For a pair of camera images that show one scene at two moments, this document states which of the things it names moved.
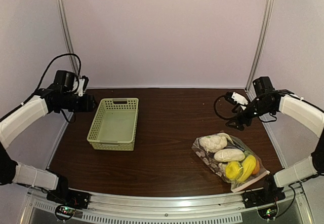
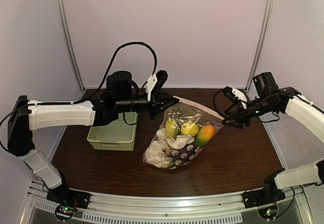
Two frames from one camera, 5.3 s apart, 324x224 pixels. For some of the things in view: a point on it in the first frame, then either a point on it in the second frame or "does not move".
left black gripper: x=88 y=103 to x=154 y=103
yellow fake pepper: x=233 y=170 to x=171 y=128
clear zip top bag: x=231 y=160 to x=186 y=129
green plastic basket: x=114 y=126 does not move
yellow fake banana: x=248 y=165 to x=190 y=128
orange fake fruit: x=257 y=168 to x=204 y=135
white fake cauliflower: x=213 y=143 to x=155 y=153
